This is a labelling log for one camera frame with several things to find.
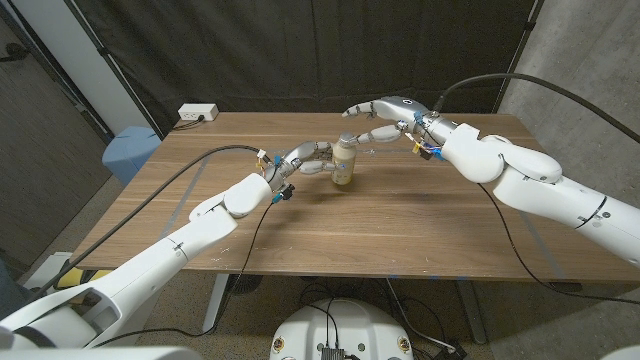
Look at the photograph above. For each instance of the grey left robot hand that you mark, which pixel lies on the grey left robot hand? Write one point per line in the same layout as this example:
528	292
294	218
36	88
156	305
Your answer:
300	152

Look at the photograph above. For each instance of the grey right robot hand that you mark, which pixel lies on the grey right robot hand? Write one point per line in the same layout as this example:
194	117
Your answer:
395	107

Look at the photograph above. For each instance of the beige drink bottle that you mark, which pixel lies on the beige drink bottle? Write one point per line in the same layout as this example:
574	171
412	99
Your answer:
344	167

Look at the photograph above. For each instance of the silver bottle cap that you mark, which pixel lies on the silver bottle cap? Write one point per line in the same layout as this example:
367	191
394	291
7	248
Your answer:
347	138

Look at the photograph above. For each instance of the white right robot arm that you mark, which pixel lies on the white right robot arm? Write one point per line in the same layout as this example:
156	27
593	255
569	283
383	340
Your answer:
525	180

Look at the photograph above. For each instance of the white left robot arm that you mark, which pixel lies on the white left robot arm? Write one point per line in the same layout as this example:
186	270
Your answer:
165	255

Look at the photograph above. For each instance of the white power strip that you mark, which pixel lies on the white power strip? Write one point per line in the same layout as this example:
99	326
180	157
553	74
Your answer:
197	111

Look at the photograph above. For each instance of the black backdrop curtain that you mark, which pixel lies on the black backdrop curtain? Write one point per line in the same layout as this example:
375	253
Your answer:
250	50

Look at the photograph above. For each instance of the black backdrop stand pole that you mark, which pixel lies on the black backdrop stand pole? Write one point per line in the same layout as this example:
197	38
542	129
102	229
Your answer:
116	70
517	55

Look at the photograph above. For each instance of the round black floor grille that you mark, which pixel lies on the round black floor grille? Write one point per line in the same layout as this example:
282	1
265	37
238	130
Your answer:
245	285

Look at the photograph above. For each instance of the grey table leg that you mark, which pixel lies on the grey table leg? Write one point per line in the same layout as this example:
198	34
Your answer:
472	310
216	300

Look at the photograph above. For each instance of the light blue bin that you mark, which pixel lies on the light blue bin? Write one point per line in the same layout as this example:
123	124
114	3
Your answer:
130	150

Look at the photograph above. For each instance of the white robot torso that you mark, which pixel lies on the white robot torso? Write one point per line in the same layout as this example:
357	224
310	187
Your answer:
345	325

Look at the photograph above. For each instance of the black power adapter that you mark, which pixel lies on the black power adapter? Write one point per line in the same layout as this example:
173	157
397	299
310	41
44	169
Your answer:
450	351

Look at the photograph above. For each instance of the yellow object on floor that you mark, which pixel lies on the yellow object on floor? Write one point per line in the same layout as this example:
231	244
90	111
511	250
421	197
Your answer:
75	279

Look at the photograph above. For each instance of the person in blue jeans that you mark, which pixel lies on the person in blue jeans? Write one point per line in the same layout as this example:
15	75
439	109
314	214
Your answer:
10	295

